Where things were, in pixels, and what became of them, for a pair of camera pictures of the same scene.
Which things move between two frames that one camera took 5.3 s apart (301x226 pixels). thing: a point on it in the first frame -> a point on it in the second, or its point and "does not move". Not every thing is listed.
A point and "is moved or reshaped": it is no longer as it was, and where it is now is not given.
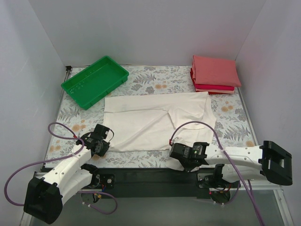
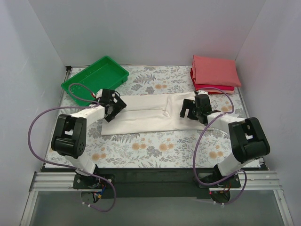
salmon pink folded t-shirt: x=214 y=71 does not move
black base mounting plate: x=160 y=183 does not move
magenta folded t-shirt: x=214 y=87 does not move
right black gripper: x=178 y=154 -> x=191 y=109
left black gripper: x=101 y=147 -> x=116 y=107
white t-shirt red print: x=153 y=122 is moved or reshaped
